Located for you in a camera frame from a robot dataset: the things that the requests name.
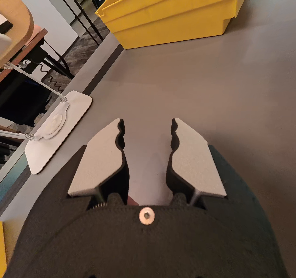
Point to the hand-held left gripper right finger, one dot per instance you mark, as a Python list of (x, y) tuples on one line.
[(196, 166)]

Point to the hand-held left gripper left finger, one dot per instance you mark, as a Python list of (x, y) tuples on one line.
[(99, 162)]

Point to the person's left hand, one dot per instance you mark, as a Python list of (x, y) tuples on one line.
[(133, 201)]

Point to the teal glass panel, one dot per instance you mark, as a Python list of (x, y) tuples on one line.
[(9, 180)]

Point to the black tape strip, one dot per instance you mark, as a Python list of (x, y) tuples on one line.
[(104, 69)]

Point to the wooden desk with black legs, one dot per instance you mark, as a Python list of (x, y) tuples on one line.
[(34, 37)]

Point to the wooden clipboard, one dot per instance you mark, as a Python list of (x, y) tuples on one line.
[(16, 16)]

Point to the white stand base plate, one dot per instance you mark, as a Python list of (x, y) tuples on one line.
[(69, 120)]

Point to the black metal frame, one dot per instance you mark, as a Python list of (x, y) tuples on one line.
[(90, 21)]

